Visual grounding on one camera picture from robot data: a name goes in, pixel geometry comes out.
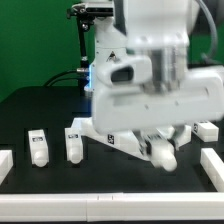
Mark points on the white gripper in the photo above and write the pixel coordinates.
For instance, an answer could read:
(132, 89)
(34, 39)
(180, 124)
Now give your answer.
(121, 103)

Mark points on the white desk top tray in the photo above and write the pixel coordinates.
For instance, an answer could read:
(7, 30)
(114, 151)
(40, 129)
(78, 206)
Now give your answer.
(127, 142)

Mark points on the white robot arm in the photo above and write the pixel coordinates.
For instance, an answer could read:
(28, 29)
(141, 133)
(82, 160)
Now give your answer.
(150, 86)

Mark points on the white right corner block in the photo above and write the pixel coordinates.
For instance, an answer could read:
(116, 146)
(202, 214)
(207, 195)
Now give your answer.
(214, 167)

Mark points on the white corner block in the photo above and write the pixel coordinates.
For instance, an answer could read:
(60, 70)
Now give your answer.
(6, 163)
(214, 167)

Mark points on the white marker plate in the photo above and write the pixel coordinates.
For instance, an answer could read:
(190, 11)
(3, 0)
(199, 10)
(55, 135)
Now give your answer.
(81, 123)

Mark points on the white left corner block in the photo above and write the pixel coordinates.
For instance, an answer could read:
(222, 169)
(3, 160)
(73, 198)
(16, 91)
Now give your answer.
(6, 163)

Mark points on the white front rail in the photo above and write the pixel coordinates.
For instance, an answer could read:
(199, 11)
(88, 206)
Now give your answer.
(111, 207)

